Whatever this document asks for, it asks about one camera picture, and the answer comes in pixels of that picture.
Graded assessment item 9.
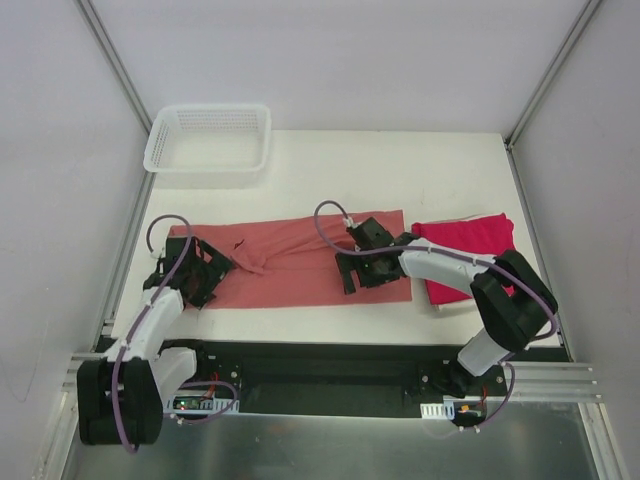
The salmon pink polo shirt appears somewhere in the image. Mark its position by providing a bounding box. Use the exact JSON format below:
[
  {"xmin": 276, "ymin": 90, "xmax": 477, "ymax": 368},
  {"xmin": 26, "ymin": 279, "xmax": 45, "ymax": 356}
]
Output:
[{"xmin": 192, "ymin": 217, "xmax": 412, "ymax": 309}]

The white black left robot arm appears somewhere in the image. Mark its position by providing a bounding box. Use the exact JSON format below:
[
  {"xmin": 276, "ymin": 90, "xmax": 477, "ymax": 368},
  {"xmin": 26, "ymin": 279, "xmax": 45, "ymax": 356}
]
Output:
[{"xmin": 76, "ymin": 237, "xmax": 238, "ymax": 453}]

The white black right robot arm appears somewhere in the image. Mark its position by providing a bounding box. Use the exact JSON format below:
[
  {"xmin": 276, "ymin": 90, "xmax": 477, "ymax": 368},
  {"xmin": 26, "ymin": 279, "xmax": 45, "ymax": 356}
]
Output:
[{"xmin": 332, "ymin": 226, "xmax": 558, "ymax": 395}]

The folded magenta t shirt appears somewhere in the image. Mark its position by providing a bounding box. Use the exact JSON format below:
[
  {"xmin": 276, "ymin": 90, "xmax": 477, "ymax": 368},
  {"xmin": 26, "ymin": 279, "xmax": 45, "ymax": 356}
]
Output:
[{"xmin": 410, "ymin": 212, "xmax": 516, "ymax": 306}]

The white perforated plastic basket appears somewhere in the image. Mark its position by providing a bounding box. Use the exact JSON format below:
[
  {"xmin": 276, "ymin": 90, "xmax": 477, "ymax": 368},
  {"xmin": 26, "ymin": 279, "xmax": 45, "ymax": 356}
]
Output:
[{"xmin": 143, "ymin": 104, "xmax": 272, "ymax": 175}]

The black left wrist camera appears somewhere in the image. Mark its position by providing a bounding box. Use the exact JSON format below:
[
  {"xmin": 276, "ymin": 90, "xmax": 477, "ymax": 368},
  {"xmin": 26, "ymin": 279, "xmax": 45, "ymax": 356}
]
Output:
[{"xmin": 162, "ymin": 237, "xmax": 198, "ymax": 273}]

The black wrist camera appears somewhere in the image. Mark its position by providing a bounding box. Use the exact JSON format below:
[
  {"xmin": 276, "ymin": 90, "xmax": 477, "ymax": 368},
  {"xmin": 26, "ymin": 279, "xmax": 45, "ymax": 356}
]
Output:
[
  {"xmin": 162, "ymin": 237, "xmax": 198, "ymax": 273},
  {"xmin": 347, "ymin": 217, "xmax": 394, "ymax": 251}
]

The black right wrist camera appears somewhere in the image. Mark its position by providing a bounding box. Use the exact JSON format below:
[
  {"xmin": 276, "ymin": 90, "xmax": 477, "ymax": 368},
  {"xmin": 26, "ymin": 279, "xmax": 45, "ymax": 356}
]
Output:
[{"xmin": 347, "ymin": 217, "xmax": 394, "ymax": 251}]

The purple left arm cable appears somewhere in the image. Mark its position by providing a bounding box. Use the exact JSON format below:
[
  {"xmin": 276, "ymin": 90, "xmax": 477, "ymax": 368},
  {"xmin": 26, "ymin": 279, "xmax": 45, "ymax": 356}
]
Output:
[{"xmin": 110, "ymin": 213, "xmax": 240, "ymax": 454}]

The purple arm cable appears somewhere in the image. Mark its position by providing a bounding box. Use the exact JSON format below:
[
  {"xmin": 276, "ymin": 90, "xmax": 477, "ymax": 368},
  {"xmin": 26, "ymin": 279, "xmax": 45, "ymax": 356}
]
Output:
[
  {"xmin": 110, "ymin": 213, "xmax": 240, "ymax": 454},
  {"xmin": 313, "ymin": 200, "xmax": 560, "ymax": 434}
]

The left white slotted cable duct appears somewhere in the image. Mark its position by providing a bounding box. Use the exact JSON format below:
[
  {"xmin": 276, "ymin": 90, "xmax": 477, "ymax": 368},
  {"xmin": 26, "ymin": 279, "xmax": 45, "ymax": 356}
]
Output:
[{"xmin": 164, "ymin": 395, "xmax": 240, "ymax": 416}]

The white slotted cable duct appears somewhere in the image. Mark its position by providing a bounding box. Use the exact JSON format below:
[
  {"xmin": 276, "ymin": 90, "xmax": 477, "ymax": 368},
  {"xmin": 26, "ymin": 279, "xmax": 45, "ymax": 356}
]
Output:
[
  {"xmin": 164, "ymin": 395, "xmax": 240, "ymax": 416},
  {"xmin": 420, "ymin": 401, "xmax": 455, "ymax": 421}
]

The right aluminium corner post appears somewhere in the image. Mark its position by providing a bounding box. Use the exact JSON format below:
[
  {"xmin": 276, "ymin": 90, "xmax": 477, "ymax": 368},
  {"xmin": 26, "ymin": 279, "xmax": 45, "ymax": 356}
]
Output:
[{"xmin": 504, "ymin": 0, "xmax": 605, "ymax": 152}]

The aluminium corner post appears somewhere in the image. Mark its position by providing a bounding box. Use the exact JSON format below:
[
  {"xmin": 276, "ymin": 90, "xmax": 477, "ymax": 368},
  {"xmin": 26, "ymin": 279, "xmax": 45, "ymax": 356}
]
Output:
[
  {"xmin": 504, "ymin": 0, "xmax": 605, "ymax": 152},
  {"xmin": 74, "ymin": 0, "xmax": 152, "ymax": 134}
]

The right white slotted cable duct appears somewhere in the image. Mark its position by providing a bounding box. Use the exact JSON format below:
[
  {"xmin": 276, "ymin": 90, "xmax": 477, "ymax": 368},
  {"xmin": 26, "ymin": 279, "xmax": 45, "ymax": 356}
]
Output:
[{"xmin": 420, "ymin": 401, "xmax": 455, "ymax": 421}]

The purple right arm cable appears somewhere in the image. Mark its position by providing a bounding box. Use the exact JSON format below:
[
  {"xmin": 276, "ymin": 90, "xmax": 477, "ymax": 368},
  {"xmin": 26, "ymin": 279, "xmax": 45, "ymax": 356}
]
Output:
[{"xmin": 313, "ymin": 200, "xmax": 560, "ymax": 434}]

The aluminium front frame rail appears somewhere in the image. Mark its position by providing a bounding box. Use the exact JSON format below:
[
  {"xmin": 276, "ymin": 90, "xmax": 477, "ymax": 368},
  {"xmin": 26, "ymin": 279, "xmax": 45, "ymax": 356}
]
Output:
[{"xmin": 62, "ymin": 352, "xmax": 601, "ymax": 401}]

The left aluminium corner post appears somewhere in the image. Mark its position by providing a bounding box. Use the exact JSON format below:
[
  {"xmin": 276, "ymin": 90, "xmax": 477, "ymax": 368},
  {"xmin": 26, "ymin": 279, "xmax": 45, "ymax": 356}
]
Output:
[{"xmin": 74, "ymin": 0, "xmax": 152, "ymax": 134}]

